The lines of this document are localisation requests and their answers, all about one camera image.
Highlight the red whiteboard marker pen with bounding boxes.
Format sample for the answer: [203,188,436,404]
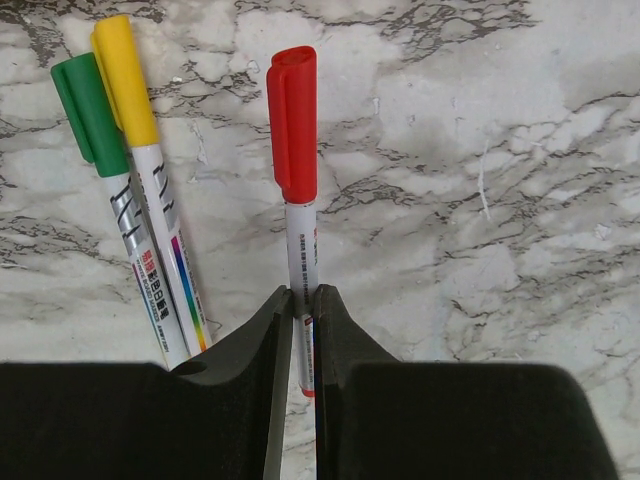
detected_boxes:
[266,46,319,397]

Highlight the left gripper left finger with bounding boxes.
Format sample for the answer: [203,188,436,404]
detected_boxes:
[169,286,293,479]

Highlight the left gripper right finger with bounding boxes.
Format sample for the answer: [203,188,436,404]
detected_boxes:
[313,285,397,479]

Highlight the yellow whiteboard marker pen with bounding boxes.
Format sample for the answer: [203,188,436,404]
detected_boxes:
[91,15,212,357]

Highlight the green whiteboard marker pen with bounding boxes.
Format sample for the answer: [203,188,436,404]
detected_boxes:
[51,53,190,369]

